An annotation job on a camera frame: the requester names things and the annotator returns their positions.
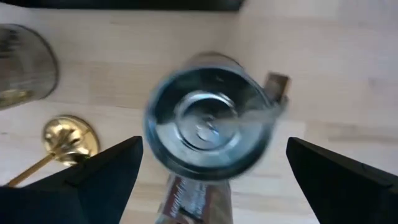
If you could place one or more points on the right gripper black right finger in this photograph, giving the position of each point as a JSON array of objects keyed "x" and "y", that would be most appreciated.
[{"x": 348, "y": 189}]

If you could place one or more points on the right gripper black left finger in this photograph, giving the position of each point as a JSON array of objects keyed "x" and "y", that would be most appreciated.
[{"x": 77, "y": 193}]

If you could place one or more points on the tall gold candlestick holder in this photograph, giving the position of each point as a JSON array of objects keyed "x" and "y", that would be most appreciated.
[{"x": 71, "y": 137}]

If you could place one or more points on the silver floral candle tin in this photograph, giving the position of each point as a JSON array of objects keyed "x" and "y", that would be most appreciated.
[
  {"x": 205, "y": 124},
  {"x": 25, "y": 68}
]

